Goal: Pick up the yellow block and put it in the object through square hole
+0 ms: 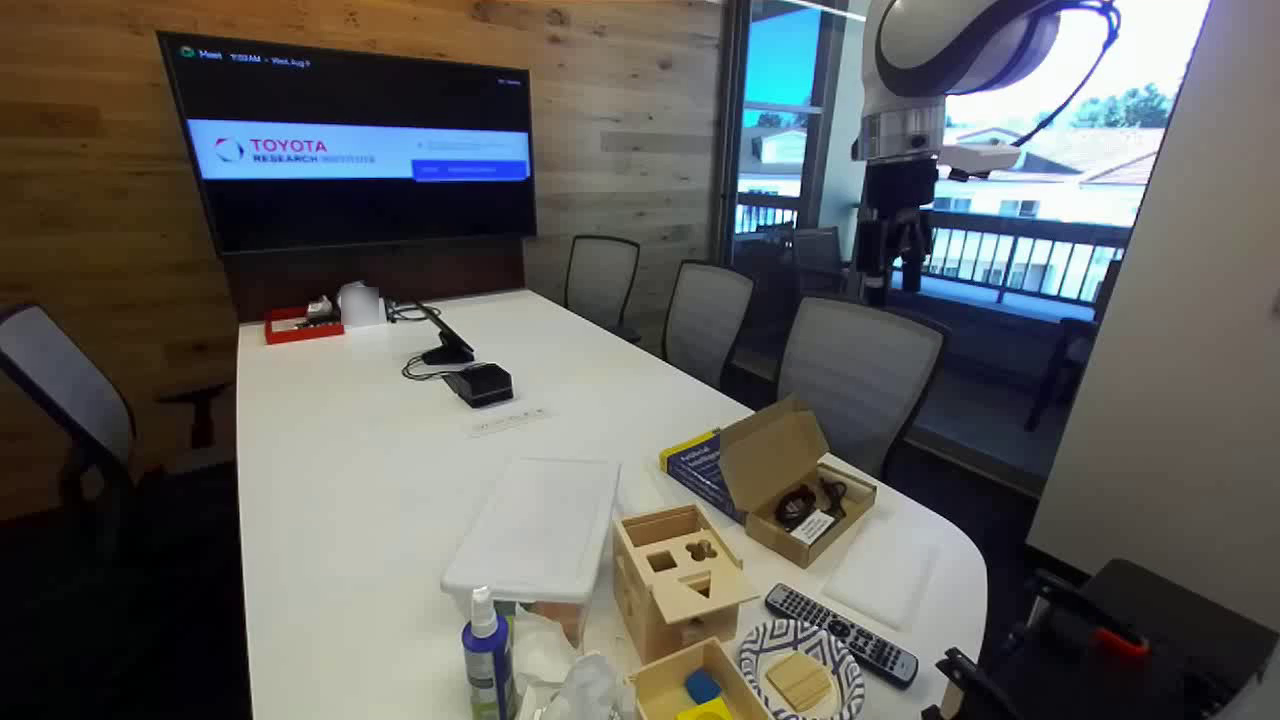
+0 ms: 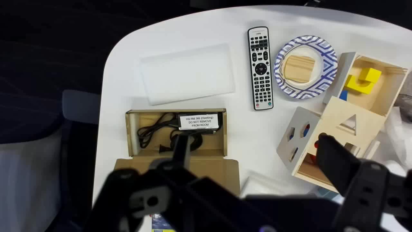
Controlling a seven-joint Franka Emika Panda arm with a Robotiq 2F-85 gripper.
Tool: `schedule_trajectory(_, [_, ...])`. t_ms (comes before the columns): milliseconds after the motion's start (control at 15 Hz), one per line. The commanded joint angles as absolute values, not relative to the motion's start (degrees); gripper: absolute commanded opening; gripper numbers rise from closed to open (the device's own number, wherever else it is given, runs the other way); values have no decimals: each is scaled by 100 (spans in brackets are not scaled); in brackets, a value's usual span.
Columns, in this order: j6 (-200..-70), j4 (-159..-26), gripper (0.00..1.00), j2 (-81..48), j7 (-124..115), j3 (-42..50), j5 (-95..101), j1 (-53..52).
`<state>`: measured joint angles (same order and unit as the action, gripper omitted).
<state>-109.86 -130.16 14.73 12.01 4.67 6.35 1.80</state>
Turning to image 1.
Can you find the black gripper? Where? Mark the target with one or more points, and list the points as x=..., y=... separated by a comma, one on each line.
x=897, y=190

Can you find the yellow wooden block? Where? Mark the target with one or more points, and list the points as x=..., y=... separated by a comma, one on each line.
x=722, y=712
x=691, y=712

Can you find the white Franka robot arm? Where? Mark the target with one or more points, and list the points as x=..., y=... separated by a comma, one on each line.
x=922, y=134

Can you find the blue wooden block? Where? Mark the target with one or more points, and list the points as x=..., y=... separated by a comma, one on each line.
x=703, y=685

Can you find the dark office chair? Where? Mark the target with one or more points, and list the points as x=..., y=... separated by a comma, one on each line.
x=806, y=261

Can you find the grey mesh office chair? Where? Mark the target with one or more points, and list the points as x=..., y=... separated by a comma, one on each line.
x=65, y=382
x=705, y=320
x=600, y=280
x=862, y=375

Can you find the metal balcony railing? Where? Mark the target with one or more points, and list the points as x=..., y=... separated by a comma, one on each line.
x=1023, y=255

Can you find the open cardboard box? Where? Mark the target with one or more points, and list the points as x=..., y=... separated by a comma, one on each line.
x=781, y=462

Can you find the white label card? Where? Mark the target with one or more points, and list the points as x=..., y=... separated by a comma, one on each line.
x=812, y=531

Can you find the white flat sheet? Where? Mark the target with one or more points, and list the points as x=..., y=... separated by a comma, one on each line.
x=885, y=566

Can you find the large white panel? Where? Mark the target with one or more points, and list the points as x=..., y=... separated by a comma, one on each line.
x=1186, y=375

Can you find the black remote control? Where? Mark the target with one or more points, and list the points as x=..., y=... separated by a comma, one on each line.
x=840, y=634

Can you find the wooden shape sorter box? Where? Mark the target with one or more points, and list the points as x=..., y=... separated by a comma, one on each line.
x=672, y=573

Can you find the blue white patterned plate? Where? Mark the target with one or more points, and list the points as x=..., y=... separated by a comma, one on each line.
x=853, y=683

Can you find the small black box device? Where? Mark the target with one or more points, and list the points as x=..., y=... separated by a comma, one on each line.
x=480, y=386

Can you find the flat wooden piece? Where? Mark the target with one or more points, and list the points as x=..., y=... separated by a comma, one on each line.
x=803, y=683

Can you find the black tablet on stand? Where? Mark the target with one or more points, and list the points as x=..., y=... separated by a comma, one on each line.
x=446, y=343

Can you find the small open wooden tray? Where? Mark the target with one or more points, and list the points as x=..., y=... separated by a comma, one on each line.
x=660, y=683

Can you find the black mounting plate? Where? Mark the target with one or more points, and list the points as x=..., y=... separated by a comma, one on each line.
x=1175, y=667

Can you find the crumpled white tissue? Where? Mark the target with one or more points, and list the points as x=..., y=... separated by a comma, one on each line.
x=541, y=644

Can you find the blue spray bottle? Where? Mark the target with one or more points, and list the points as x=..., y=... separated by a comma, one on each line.
x=491, y=660

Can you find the red tray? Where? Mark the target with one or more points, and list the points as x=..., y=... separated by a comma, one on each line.
x=298, y=331

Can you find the dark wooden wall cabinet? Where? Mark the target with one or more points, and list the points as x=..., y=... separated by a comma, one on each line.
x=373, y=274

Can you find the wall mounted TV screen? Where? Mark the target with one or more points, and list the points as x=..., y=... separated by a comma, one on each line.
x=353, y=140

